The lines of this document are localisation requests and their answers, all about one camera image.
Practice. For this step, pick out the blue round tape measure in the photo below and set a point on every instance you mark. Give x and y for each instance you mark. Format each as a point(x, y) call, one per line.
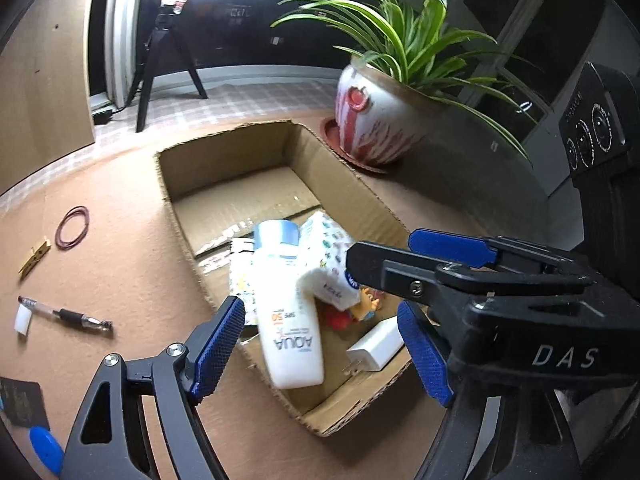
point(46, 447)

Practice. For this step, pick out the wooden clothespin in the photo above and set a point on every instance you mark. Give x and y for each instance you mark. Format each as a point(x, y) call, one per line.
point(34, 259)

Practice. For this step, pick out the black card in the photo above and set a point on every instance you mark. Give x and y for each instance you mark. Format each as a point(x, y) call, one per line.
point(22, 402)

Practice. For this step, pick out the cardboard box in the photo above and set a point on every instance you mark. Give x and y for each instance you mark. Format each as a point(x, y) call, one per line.
point(240, 195)

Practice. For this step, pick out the patterned sachet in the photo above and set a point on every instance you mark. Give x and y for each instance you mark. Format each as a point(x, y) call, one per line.
point(241, 280)

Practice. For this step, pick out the white and red flowerpot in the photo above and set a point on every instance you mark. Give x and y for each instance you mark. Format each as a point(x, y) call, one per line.
point(370, 125)

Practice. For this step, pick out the black tripod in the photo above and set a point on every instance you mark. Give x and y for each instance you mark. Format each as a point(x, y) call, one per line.
point(148, 85)

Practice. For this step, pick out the black gel pen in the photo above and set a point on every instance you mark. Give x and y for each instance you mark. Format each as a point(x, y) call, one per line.
point(70, 314)

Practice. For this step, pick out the light wooden board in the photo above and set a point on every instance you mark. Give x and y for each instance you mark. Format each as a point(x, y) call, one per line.
point(45, 85)

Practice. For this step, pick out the white sunscreen tube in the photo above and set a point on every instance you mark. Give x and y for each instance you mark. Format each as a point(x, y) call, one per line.
point(290, 330)

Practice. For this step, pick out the green spider plant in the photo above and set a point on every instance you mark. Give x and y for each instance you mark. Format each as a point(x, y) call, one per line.
point(410, 55)

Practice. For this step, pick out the black power adapter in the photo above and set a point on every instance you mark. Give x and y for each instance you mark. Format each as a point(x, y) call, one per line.
point(102, 114)

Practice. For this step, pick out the white charger plug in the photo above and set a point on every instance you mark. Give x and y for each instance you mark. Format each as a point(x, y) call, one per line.
point(375, 347)

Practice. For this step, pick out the red pot saucer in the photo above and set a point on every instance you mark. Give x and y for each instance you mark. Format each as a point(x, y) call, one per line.
point(332, 135)

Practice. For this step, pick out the white eraser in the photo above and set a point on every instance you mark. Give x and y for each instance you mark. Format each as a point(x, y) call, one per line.
point(23, 321)

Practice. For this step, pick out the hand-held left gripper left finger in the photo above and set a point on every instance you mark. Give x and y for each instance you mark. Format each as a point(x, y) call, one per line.
point(217, 350)

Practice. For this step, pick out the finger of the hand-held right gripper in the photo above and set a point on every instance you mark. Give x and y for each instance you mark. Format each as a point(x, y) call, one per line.
point(450, 247)
point(390, 270)

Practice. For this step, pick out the patterned tissue packet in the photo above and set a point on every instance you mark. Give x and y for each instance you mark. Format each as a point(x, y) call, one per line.
point(325, 255)

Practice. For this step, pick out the checkered cloth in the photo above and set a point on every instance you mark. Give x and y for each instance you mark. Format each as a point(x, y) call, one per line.
point(240, 100)

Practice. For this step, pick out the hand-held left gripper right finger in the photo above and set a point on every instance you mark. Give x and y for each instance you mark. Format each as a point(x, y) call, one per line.
point(425, 355)

